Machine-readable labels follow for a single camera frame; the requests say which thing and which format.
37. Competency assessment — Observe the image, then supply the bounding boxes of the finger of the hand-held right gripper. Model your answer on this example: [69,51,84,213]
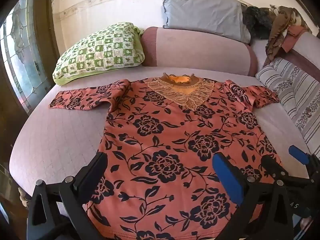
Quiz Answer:
[260,155,312,186]
[288,144,320,178]

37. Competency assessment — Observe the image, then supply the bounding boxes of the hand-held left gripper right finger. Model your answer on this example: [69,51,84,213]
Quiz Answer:
[212,152,299,240]

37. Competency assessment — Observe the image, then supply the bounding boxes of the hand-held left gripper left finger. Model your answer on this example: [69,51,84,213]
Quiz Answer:
[26,151,108,240]

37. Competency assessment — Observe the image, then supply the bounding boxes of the orange black floral blouse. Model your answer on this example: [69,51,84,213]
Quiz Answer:
[49,73,285,240]

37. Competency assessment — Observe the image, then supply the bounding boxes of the bed with pale quilted sheet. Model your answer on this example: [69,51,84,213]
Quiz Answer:
[9,37,320,240]

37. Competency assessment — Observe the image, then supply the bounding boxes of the striped floral pillow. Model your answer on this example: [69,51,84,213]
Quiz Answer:
[255,57,320,156]

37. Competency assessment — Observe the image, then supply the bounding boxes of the reddish folded cloth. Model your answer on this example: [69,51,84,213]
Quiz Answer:
[282,25,313,53]

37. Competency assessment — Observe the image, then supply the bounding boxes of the green checkered pillow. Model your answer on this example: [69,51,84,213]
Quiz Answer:
[52,22,145,86]

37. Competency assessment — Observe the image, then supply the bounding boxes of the brown crumpled cloth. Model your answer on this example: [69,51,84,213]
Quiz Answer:
[264,5,306,61]

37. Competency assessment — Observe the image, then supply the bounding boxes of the pink bolster cushion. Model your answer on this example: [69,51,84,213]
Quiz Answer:
[140,26,258,77]

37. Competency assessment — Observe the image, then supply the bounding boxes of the stained glass window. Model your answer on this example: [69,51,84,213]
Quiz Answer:
[0,0,58,120]

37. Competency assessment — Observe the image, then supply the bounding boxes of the dark fuzzy cloth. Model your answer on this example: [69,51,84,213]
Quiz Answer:
[242,5,274,40]

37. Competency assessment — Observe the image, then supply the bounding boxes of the grey blue pillow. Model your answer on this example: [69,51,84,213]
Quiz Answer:
[161,0,251,44]

